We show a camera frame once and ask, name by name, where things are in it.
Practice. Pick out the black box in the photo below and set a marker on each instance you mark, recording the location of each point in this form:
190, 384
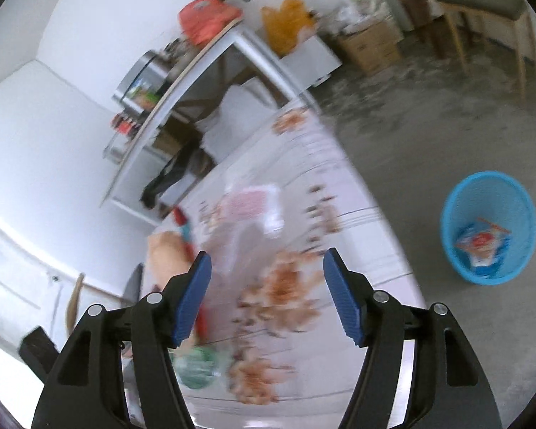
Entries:
38, 348

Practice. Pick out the silver rice cooker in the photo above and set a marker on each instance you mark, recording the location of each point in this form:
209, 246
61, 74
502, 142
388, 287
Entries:
143, 71

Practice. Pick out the red printed bag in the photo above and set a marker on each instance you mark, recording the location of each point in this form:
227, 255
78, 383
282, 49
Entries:
179, 216

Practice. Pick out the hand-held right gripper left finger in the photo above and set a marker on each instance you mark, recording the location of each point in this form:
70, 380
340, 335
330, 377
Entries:
192, 304

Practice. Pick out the dark sauce bottle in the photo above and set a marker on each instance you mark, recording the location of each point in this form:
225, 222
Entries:
125, 124

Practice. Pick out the small brown cardboard box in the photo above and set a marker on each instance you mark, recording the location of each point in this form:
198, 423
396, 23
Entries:
169, 138

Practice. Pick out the blue plastic basket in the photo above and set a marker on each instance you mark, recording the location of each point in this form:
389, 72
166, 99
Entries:
464, 196

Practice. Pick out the brown paper bag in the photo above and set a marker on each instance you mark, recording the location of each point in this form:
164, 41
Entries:
165, 254

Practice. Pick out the pink printed plastic bag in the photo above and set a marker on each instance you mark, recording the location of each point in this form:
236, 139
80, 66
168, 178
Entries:
250, 203

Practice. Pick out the red white snack packet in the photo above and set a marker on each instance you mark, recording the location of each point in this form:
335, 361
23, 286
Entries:
482, 243

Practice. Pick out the orange plastic bag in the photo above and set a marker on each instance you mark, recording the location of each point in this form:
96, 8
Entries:
205, 18

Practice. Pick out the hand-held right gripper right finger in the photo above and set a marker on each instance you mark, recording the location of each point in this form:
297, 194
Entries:
346, 304

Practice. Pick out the glass bowl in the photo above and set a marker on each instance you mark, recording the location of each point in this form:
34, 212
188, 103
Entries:
116, 149

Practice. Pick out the floral bed sheet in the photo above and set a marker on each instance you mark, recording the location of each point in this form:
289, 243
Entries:
362, 241

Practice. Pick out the white box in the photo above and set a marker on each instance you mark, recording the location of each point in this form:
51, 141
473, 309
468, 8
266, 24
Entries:
312, 60

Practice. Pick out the clear plastic wrapper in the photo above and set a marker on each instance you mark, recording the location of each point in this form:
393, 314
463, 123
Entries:
245, 254

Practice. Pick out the black cloth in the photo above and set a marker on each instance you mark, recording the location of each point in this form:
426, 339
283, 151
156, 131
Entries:
174, 174

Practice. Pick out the white printed sacks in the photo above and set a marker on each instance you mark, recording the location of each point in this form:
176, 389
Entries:
362, 0

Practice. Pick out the yellow plastic bag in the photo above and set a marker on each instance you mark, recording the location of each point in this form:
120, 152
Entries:
286, 22

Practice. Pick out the green plastic cup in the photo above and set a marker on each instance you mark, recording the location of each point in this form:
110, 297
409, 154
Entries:
201, 368

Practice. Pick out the white table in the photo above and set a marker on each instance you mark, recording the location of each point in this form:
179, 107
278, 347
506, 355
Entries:
259, 58

